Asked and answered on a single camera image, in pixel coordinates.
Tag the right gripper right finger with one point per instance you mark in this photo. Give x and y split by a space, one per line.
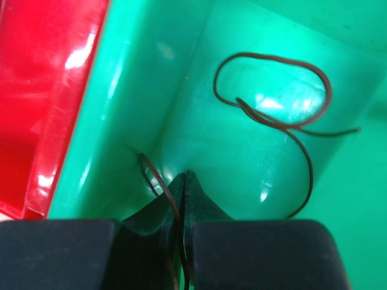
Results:
208 248

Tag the right green bin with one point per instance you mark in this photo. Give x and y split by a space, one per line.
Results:
150 91

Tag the red bin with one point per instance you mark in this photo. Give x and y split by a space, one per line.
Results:
47 48

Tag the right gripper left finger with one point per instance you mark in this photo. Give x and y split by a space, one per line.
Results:
153 240

